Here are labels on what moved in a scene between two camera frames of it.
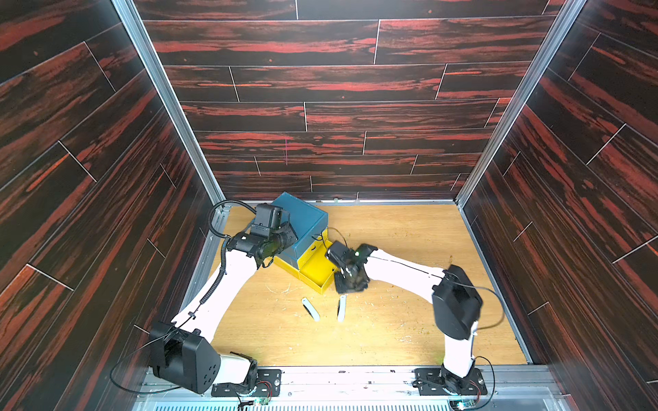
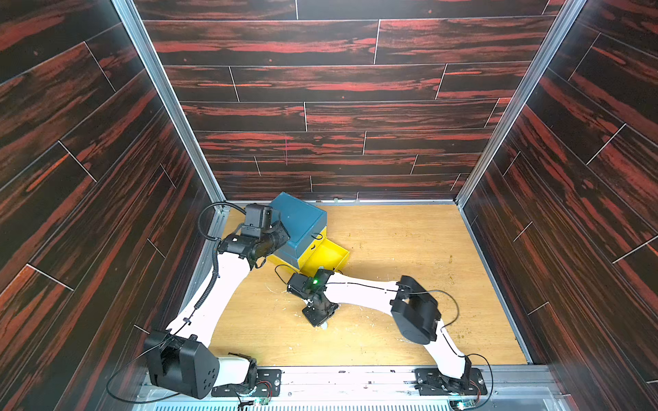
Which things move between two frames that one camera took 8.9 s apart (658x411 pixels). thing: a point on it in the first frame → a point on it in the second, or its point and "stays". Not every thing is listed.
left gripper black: (290, 238) stays
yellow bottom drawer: (316, 270) stays
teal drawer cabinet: (308, 222) stays
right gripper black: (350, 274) → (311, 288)
